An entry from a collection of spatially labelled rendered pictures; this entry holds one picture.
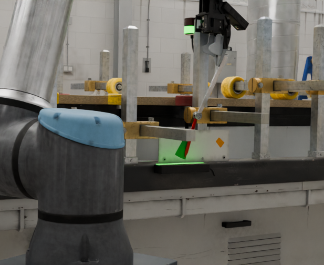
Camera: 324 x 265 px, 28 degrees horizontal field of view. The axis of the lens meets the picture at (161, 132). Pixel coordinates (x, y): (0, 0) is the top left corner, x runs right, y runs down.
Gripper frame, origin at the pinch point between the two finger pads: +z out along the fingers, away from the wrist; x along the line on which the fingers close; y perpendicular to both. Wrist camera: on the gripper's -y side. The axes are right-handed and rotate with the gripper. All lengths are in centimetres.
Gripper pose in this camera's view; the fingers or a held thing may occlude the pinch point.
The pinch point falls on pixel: (219, 61)
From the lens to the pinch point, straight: 202.8
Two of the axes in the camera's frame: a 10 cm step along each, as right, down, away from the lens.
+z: -0.3, 10.0, 0.5
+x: 5.1, 0.6, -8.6
